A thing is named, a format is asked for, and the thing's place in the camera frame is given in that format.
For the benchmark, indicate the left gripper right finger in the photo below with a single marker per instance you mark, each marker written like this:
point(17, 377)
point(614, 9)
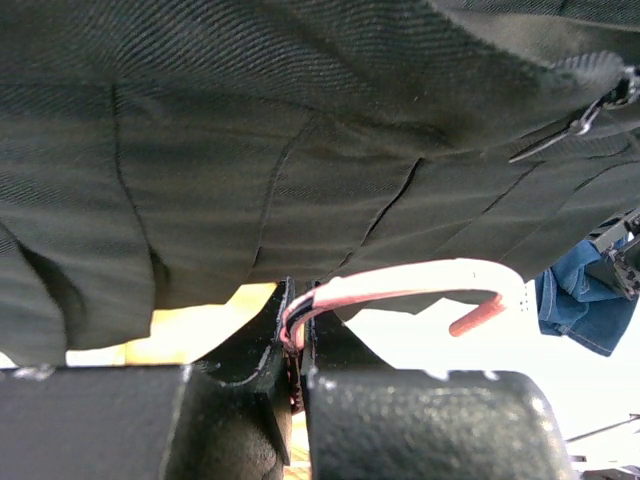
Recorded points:
point(368, 420)

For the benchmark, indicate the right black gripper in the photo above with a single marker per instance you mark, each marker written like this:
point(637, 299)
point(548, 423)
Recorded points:
point(617, 242)

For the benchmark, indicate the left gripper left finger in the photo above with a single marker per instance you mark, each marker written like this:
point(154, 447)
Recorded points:
point(48, 428)

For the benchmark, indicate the black pleated skirt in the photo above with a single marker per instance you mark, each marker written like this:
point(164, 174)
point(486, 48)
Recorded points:
point(161, 154)

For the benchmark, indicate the pink wire hanger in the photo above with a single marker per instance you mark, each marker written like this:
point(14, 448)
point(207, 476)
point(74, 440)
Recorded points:
point(431, 277)

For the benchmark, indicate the wooden clothes rack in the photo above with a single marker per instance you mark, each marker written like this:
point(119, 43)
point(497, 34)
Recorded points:
point(200, 330)

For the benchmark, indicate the dark blue denim skirt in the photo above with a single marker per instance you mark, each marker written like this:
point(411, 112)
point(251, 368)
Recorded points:
point(572, 303)

